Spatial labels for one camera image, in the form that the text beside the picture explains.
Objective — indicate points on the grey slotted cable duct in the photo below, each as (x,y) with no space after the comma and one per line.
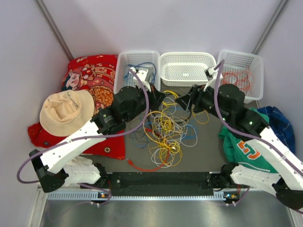
(83,195)

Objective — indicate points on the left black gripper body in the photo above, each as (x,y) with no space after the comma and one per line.
(142,101)

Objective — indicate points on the left white mesh basket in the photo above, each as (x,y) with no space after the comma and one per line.
(139,58)

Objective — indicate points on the middle white perforated basket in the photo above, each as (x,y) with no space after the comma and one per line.
(184,69)

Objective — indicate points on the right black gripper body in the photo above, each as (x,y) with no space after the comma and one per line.
(205,100)

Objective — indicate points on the white cloth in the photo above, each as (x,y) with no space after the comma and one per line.
(80,161)

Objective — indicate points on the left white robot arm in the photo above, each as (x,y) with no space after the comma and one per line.
(52,164)

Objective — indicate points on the red patterned cloth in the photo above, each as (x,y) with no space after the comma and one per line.
(95,74)

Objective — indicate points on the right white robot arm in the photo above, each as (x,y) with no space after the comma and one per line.
(226,102)

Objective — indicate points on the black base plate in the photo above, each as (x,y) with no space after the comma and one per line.
(156,183)

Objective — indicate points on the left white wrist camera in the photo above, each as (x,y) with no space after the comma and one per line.
(143,74)

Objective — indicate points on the blue plaid cloth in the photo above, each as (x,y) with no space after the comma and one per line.
(280,125)

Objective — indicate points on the right white mesh basket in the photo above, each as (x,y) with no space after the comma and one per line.
(244,70)

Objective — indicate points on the beige bucket hat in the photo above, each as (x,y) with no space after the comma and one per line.
(63,113)

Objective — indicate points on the white mesh basket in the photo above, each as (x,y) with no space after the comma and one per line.
(139,58)
(244,70)

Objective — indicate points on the green jersey shirt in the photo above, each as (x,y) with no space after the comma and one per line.
(237,151)

